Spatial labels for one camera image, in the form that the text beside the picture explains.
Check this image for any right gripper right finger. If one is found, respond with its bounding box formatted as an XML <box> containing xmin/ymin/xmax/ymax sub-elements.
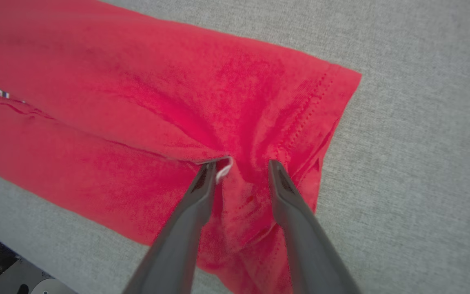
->
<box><xmin>267</xmin><ymin>159</ymin><xmax>361</xmax><ymax>294</ymax></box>

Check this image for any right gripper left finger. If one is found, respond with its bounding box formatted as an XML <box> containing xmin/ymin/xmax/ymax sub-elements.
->
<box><xmin>122</xmin><ymin>161</ymin><xmax>219</xmax><ymax>294</ymax></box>

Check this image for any red and white basketball jersey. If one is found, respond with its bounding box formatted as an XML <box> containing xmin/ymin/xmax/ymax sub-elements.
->
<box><xmin>0</xmin><ymin>0</ymin><xmax>362</xmax><ymax>294</ymax></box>

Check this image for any grey fabric sofa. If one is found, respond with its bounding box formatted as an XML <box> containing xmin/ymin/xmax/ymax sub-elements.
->
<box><xmin>0</xmin><ymin>0</ymin><xmax>470</xmax><ymax>294</ymax></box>

